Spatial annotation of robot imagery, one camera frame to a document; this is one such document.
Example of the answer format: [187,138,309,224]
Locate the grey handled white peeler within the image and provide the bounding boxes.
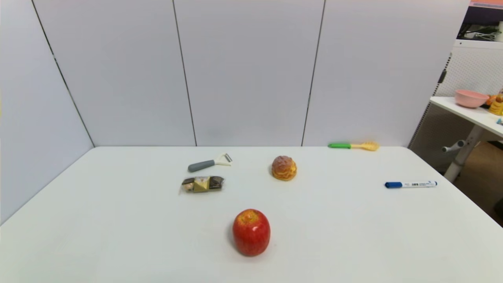
[187,153,233,173]

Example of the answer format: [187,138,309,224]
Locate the golden cream puff bread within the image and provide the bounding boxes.
[271,156,297,181]

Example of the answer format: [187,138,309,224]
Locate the clear packet of chocolates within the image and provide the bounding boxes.
[181,176,225,194]

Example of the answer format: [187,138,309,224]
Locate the red apple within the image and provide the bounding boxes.
[232,209,271,257]

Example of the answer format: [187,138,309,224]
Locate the blue capped white marker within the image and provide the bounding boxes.
[385,181,438,189]

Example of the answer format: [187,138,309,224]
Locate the pink bowl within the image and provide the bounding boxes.
[455,89,490,108]

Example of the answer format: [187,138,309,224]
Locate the white side table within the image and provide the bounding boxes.
[430,96,503,182]

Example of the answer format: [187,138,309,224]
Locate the white pegboard panel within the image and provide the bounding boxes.
[409,39,503,173]

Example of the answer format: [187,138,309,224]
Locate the yellow stacked toy food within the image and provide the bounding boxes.
[488,94,503,116]

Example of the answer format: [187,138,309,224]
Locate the green handled yellow toy fork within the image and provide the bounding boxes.
[328,141,380,151]

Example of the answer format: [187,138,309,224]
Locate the dark shelf with cables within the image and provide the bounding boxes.
[457,0,503,42]

